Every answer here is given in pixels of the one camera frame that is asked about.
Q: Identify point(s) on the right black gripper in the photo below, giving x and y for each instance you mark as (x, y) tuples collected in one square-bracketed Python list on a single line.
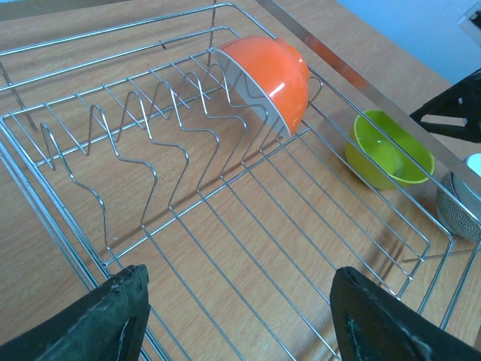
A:
[(461, 100)]

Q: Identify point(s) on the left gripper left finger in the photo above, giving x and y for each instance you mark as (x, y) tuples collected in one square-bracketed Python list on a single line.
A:
[(108, 323)]

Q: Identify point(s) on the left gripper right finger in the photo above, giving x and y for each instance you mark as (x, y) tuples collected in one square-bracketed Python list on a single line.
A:
[(371, 324)]

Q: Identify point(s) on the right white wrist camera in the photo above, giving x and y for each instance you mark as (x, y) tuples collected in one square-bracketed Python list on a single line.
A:
[(469, 22)]

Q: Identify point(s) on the lime green bowl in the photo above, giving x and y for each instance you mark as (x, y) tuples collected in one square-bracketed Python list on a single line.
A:
[(385, 155)]

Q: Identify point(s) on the grey patterned bowl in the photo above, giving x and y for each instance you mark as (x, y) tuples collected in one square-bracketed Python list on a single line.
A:
[(452, 215)]

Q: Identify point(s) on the orange bowl white inside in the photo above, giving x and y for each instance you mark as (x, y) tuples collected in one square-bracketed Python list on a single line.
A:
[(271, 76)]

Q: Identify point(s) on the metal wire dish rack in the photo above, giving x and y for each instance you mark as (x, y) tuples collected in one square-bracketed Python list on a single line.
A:
[(122, 143)]

